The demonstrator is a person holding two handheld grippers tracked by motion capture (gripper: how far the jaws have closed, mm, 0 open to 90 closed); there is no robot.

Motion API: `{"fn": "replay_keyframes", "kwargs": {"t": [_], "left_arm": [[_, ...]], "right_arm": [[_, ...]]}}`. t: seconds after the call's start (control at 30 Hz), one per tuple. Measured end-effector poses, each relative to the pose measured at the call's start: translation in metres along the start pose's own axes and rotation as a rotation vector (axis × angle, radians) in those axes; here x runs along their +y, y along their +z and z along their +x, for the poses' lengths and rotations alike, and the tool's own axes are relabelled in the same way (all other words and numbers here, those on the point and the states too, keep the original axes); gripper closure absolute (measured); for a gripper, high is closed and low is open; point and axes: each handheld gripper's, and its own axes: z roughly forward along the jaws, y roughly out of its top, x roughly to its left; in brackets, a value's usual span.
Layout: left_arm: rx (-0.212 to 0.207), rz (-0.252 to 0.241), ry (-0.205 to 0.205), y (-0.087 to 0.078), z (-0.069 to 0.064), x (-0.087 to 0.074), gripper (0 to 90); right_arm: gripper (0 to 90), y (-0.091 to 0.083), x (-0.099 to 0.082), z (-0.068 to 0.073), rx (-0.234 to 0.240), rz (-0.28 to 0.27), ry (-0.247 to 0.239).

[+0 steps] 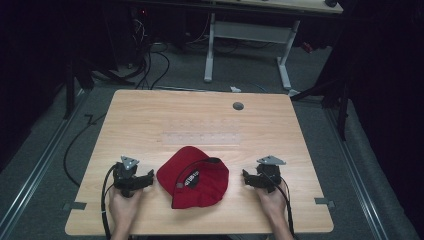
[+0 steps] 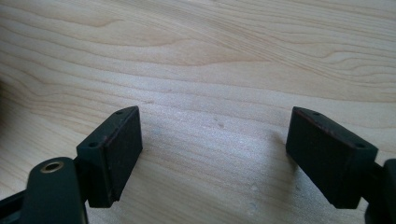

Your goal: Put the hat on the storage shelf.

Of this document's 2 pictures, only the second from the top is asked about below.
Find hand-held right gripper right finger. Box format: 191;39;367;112
285;105;379;210

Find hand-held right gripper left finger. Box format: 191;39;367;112
76;105;144;209

